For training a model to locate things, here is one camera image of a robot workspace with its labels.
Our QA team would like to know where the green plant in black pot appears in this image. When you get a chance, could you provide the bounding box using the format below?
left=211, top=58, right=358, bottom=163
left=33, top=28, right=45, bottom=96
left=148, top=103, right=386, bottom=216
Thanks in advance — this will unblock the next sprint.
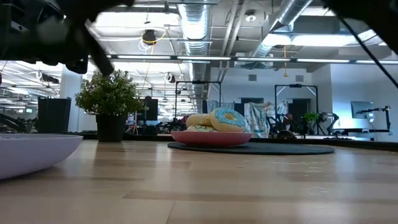
left=74, top=67, right=146, bottom=143

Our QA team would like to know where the grey wall monitor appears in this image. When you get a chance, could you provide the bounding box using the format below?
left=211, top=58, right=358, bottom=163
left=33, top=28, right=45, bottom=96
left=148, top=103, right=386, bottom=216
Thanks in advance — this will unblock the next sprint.
left=350, top=101, right=376, bottom=119

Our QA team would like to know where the pink round plate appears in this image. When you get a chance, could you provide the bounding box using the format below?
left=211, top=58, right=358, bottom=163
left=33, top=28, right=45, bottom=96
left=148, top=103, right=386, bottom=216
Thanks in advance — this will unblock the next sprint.
left=170, top=131, right=253, bottom=148

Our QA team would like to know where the dark round woven placemat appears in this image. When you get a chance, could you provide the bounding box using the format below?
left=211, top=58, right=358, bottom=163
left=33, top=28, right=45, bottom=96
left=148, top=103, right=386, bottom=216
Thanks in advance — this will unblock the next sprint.
left=167, top=141, right=336, bottom=156

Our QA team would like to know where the silver slanted ventilation duct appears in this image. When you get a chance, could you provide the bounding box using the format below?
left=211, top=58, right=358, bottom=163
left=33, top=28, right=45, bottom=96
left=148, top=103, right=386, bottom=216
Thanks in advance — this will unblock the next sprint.
left=248, top=0, right=313, bottom=60

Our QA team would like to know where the cream coloured donut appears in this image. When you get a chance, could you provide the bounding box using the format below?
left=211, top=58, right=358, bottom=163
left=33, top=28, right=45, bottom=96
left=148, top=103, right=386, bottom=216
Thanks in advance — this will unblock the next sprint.
left=185, top=113, right=214, bottom=128

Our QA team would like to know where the black monitor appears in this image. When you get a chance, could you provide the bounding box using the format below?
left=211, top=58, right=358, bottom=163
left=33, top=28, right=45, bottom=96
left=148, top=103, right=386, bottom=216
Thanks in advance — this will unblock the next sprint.
left=136, top=96, right=159, bottom=122

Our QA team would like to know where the small green background plant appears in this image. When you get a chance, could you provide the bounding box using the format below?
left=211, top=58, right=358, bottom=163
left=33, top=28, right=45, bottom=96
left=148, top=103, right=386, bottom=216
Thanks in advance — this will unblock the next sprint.
left=303, top=111, right=320, bottom=135

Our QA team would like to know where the thin black cable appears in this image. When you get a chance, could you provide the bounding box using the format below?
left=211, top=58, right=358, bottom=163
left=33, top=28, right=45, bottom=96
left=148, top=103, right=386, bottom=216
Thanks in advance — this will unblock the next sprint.
left=338, top=17, right=398, bottom=90

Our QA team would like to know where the silver ribbed ventilation duct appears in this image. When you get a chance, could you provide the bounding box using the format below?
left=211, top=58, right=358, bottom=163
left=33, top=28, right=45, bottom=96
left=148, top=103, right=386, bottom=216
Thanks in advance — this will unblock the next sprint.
left=177, top=0, right=215, bottom=114

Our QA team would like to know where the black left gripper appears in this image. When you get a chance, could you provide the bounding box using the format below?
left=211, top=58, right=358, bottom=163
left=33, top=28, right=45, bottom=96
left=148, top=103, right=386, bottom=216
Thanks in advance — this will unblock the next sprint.
left=0, top=6, right=115, bottom=77

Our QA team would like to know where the pale draped cloth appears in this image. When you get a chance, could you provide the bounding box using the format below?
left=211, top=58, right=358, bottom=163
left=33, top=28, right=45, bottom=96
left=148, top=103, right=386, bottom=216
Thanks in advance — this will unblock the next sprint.
left=244, top=101, right=289, bottom=138

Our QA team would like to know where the long ceiling light bar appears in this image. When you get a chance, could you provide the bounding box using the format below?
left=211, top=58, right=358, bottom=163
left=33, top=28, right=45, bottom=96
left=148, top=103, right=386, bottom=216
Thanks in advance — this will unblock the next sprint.
left=90, top=53, right=398, bottom=65

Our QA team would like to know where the mint iced donut black drizzle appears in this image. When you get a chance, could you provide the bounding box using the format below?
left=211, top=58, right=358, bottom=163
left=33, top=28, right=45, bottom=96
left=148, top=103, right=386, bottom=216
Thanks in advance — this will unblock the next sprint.
left=185, top=124, right=218, bottom=133

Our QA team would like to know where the black ceiling device yellow cable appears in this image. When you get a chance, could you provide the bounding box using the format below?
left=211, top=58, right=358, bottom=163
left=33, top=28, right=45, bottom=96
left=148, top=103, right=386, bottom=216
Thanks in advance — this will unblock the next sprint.
left=142, top=29, right=157, bottom=46

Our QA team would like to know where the lilac round plate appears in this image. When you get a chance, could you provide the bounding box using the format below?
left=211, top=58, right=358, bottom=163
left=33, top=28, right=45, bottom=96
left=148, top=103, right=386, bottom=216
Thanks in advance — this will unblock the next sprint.
left=0, top=133, right=84, bottom=180

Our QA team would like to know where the black cabinet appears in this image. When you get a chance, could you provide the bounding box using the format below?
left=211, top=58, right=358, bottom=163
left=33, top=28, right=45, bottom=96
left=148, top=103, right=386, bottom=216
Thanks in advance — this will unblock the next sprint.
left=37, top=96, right=72, bottom=134

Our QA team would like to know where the blue iced donut white drizzle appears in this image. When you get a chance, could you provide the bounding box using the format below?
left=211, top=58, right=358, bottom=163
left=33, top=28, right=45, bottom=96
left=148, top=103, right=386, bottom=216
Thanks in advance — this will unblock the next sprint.
left=210, top=106, right=248, bottom=133

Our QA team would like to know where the black rectangular metal frame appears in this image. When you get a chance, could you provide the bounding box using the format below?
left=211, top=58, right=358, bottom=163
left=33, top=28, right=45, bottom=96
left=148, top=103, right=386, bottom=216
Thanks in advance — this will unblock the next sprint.
left=174, top=80, right=222, bottom=131
left=274, top=84, right=319, bottom=131

